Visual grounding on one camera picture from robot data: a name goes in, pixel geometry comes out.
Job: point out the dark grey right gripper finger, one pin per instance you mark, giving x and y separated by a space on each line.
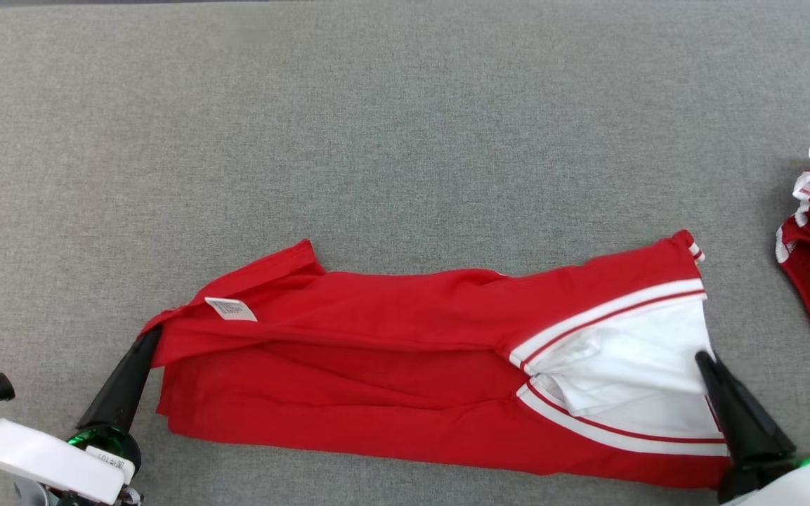
745 422

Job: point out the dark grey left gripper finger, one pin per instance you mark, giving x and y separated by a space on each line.
120 393

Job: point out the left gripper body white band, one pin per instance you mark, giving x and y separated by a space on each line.
39 457

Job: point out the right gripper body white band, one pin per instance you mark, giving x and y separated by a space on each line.
798 485

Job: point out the red basketball jersey with number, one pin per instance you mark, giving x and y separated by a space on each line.
376 379

